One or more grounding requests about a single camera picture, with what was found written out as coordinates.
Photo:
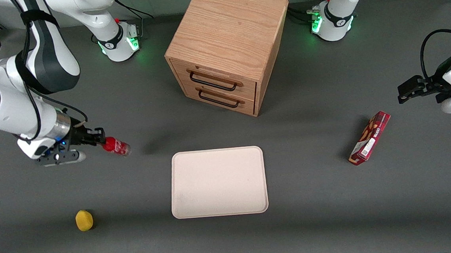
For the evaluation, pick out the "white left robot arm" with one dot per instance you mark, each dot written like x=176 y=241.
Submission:
x=339 y=15

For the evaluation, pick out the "wooden drawer cabinet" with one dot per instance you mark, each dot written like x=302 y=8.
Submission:
x=226 y=27

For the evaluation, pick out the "red cookie box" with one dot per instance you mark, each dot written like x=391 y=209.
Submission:
x=370 y=137

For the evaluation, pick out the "yellow lemon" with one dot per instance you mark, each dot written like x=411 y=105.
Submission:
x=84 y=220

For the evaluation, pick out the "small red coke bottle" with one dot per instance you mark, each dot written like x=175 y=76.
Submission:
x=117 y=147

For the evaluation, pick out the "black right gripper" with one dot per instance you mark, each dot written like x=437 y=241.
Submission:
x=80 y=135

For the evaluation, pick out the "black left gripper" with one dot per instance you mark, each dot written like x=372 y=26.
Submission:
x=435 y=86

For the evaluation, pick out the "wooden drawer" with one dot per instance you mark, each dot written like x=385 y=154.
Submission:
x=248 y=106
x=246 y=89

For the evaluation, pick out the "cream plastic tray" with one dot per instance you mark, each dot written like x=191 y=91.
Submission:
x=218 y=182

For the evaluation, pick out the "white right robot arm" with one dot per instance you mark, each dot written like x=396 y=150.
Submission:
x=50 y=55

